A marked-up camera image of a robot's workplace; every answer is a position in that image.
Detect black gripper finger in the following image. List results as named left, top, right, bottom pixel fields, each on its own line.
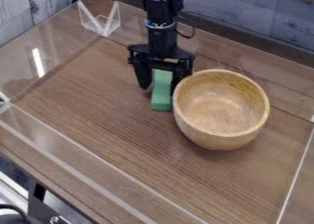
left=170, top=68, right=188, bottom=92
left=133, top=62, right=152, bottom=90

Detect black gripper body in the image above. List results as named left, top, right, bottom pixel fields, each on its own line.
left=126, top=44, right=195, bottom=75

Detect green rectangular stick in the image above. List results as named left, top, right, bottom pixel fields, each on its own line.
left=150, top=70, right=172, bottom=111

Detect wooden bowl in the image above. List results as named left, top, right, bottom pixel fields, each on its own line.
left=172, top=69, right=269, bottom=151

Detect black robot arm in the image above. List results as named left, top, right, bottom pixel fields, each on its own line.
left=126, top=0, right=195, bottom=92

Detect clear acrylic corner bracket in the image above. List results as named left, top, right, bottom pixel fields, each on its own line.
left=77, top=1, right=120, bottom=37

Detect clear acrylic front wall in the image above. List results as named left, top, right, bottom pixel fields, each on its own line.
left=0, top=103, right=208, bottom=224

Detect black table leg bracket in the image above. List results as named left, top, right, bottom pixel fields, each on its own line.
left=27, top=182, right=70, bottom=224

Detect black cable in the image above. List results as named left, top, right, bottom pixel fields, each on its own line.
left=0, top=204, right=29, bottom=224

